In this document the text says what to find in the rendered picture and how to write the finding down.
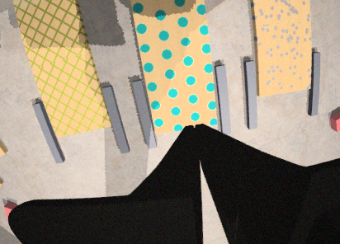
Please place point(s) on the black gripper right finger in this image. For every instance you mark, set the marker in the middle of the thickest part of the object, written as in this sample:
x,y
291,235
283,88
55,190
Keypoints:
x,y
262,199

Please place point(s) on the pink cube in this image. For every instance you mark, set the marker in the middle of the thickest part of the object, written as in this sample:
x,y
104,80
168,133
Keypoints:
x,y
335,122
8,207

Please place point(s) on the tan rectangular block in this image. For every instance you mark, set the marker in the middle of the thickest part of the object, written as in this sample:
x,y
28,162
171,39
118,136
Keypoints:
x,y
2,149

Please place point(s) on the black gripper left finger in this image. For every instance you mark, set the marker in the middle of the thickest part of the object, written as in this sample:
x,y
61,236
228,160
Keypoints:
x,y
166,208

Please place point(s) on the orange strip with teal dots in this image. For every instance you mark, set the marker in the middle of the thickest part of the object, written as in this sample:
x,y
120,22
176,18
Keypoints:
x,y
174,47

